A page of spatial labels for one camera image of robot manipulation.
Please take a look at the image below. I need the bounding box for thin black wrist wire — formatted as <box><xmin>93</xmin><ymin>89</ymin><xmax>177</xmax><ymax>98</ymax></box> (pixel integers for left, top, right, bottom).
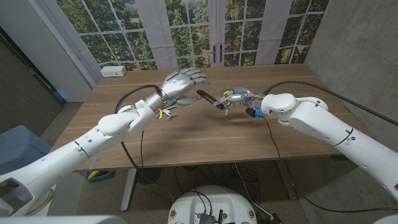
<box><xmin>140</xmin><ymin>130</ymin><xmax>146</xmax><ymax>171</ymax></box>
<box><xmin>262</xmin><ymin>117</ymin><xmax>398</xmax><ymax>214</ymax></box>

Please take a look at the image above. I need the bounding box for thin black left wrist wire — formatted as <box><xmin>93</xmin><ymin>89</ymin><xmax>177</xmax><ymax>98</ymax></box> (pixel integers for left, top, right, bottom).
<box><xmin>140</xmin><ymin>130</ymin><xmax>146</xmax><ymax>171</ymax></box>

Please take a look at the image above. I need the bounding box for colourful wooden maraca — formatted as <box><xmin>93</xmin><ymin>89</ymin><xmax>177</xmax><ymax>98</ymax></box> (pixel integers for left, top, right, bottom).
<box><xmin>223</xmin><ymin>88</ymin><xmax>234</xmax><ymax>117</ymax></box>

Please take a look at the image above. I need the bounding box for white toy airplane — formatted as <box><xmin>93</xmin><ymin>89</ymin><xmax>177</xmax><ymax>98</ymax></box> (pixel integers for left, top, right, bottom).
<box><xmin>160</xmin><ymin>105</ymin><xmax>177</xmax><ymax>121</ymax></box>

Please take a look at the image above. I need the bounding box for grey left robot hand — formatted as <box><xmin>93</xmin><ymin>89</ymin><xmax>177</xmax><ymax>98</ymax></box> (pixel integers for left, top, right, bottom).
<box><xmin>156</xmin><ymin>67</ymin><xmax>211</xmax><ymax>109</ymax></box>

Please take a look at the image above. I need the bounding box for teal basket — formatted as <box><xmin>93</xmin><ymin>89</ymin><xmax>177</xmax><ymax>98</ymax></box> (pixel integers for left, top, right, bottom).
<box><xmin>85</xmin><ymin>169</ymin><xmax>115</xmax><ymax>183</ymax></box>

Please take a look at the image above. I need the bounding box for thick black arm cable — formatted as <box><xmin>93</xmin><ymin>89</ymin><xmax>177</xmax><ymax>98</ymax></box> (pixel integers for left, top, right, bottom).
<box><xmin>114</xmin><ymin>84</ymin><xmax>175</xmax><ymax>203</ymax></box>
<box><xmin>263</xmin><ymin>80</ymin><xmax>398</xmax><ymax>127</ymax></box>

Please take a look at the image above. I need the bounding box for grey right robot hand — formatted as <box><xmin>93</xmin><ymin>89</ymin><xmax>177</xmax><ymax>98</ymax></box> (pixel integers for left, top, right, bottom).
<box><xmin>213</xmin><ymin>86</ymin><xmax>265</xmax><ymax>111</ymax></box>

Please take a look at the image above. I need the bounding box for black round fan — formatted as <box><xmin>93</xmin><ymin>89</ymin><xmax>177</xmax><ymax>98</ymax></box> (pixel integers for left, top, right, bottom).
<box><xmin>136</xmin><ymin>167</ymin><xmax>162</xmax><ymax>186</ymax></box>

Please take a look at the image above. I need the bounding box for printed window backdrop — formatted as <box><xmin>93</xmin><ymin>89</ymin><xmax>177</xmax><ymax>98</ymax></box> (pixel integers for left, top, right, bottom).
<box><xmin>54</xmin><ymin>0</ymin><xmax>330</xmax><ymax>71</ymax></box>

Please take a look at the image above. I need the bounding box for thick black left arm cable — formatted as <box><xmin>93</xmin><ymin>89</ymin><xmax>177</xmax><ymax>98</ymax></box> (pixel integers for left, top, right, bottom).
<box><xmin>114</xmin><ymin>84</ymin><xmax>175</xmax><ymax>203</ymax></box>

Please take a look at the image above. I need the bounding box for grey table leg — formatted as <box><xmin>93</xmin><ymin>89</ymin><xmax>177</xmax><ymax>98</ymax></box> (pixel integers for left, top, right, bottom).
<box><xmin>276</xmin><ymin>160</ymin><xmax>298</xmax><ymax>200</ymax></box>

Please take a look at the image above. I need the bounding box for white power strip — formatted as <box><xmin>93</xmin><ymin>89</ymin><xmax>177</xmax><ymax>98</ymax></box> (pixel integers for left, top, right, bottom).
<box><xmin>100</xmin><ymin>65</ymin><xmax>127</xmax><ymax>78</ymax></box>

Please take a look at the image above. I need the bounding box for thin black right wrist wire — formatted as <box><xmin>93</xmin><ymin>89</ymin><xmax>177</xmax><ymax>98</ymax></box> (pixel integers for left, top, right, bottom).
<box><xmin>262</xmin><ymin>117</ymin><xmax>398</xmax><ymax>214</ymax></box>

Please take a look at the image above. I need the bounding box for black TV remote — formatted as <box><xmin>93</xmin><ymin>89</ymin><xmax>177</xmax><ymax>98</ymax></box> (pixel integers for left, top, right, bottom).
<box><xmin>197</xmin><ymin>89</ymin><xmax>225</xmax><ymax>110</ymax></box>

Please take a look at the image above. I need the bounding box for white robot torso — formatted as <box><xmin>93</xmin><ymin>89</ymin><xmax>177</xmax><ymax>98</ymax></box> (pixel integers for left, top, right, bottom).
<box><xmin>167</xmin><ymin>185</ymin><xmax>258</xmax><ymax>224</ymax></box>

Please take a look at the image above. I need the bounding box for white table leg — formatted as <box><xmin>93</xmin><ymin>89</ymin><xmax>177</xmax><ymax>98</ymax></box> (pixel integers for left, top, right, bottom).
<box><xmin>120</xmin><ymin>168</ymin><xmax>137</xmax><ymax>212</ymax></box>

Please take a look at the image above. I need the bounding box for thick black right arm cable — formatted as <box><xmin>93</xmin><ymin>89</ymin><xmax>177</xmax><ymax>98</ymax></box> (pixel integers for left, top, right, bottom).
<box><xmin>263</xmin><ymin>80</ymin><xmax>398</xmax><ymax>127</ymax></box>

